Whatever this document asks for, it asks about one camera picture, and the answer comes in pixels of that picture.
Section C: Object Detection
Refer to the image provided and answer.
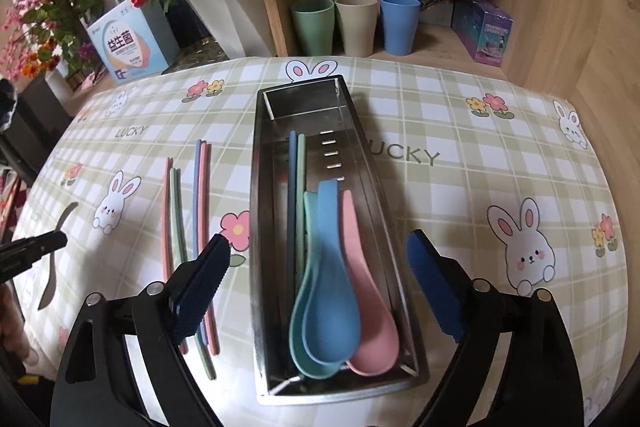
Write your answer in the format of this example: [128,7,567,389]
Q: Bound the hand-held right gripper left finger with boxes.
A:
[50,233,232,427]

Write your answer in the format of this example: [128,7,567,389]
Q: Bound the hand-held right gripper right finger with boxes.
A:
[406,229,601,427]

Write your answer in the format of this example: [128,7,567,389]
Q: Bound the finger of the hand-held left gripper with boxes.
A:
[0,231,68,280]

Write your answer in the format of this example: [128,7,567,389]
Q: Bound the beige plastic spoon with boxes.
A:
[37,201,81,310]

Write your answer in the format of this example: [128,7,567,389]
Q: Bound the pink plastic spoon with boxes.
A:
[340,189,401,376]

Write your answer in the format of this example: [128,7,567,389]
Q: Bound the blue plastic spoon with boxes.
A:
[301,180,362,364]

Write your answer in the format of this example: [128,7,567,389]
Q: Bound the teal plastic spoon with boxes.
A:
[289,191,346,380]

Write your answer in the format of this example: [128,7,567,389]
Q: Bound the stainless steel utensil tray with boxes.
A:
[248,75,431,406]

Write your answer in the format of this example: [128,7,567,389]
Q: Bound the person's left hand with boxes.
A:
[0,284,33,375]

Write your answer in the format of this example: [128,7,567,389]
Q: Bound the checked rabbit print tablecloth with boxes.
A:
[10,54,628,427]

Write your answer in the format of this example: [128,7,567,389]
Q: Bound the blue and white printed box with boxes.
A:
[86,2,173,86]

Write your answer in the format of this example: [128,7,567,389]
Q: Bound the gold patterned tray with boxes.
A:
[162,38,236,75]

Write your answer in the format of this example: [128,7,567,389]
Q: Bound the dark blue tall box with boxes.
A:
[165,0,216,58]

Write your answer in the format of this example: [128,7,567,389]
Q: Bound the purple printed box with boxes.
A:
[451,0,516,68]

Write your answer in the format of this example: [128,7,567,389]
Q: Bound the blue cup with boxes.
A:
[379,0,422,56]

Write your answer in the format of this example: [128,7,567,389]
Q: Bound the beige cup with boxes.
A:
[334,0,378,58]

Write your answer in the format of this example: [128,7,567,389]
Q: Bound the white faceted flower pot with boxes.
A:
[182,0,278,60]

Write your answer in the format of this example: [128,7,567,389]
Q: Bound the green cup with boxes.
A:
[291,0,335,55]

